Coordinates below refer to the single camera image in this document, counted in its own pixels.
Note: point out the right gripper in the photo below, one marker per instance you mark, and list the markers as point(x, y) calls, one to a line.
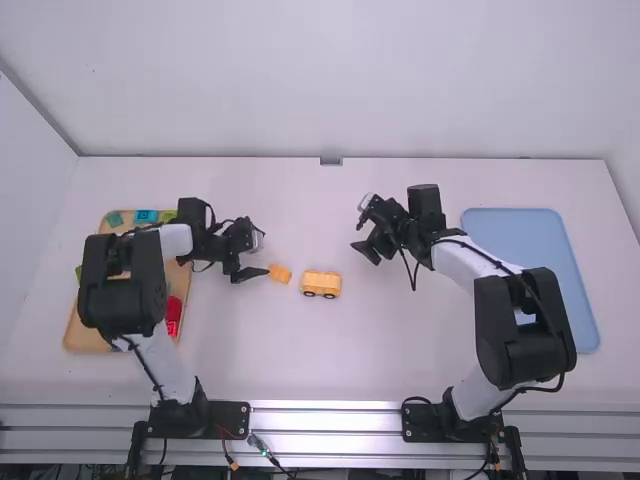
point(390, 230)

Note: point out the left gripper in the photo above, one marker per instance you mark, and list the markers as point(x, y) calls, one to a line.
point(236, 240)

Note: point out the yellow toy brick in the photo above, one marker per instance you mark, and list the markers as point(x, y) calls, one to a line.
point(281, 274)

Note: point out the yellow toy car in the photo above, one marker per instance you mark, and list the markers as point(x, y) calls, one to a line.
point(321, 283)

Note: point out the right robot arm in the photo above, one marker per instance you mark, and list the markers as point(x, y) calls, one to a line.
point(520, 325)

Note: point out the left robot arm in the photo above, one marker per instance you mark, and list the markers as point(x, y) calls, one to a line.
point(165, 370)

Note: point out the red toy brick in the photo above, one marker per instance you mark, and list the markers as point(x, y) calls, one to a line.
point(172, 330)
point(175, 307)

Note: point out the green toy brick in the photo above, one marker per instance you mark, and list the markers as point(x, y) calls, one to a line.
point(78, 276)
point(168, 216)
point(116, 219)

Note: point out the blue toy brick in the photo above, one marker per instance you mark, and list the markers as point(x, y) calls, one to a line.
point(145, 216)

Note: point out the silver rails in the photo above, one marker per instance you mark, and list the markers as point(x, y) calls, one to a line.
point(325, 425)

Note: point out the blue mat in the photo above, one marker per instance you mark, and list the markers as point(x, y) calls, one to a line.
point(540, 235)

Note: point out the tan tray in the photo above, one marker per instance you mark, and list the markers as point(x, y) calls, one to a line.
point(85, 335)

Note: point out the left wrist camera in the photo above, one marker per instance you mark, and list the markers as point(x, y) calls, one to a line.
point(257, 241)

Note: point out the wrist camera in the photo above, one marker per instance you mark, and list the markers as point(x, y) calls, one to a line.
point(257, 241)
point(364, 202)

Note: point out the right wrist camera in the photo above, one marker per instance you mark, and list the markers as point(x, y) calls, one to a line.
point(364, 202)

